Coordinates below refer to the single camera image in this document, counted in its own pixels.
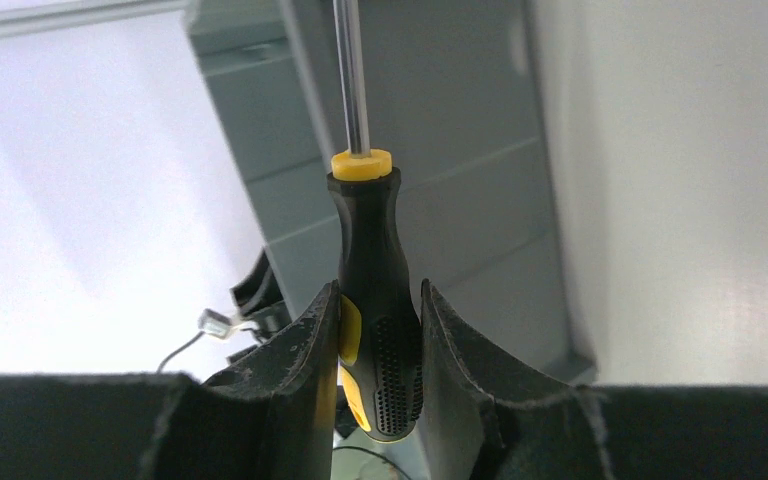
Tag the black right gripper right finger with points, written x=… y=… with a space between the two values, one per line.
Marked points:
x=489 y=416

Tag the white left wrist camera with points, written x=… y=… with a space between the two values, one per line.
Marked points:
x=222 y=326

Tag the grey plastic storage bin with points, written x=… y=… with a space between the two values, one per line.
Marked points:
x=451 y=95

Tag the black yellow handled screwdriver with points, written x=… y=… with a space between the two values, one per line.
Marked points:
x=380 y=334

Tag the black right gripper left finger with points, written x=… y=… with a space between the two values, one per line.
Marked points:
x=270 y=415

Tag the right aluminium frame post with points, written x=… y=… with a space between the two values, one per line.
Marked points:
x=51 y=17

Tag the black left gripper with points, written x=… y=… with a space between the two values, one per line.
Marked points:
x=261 y=308

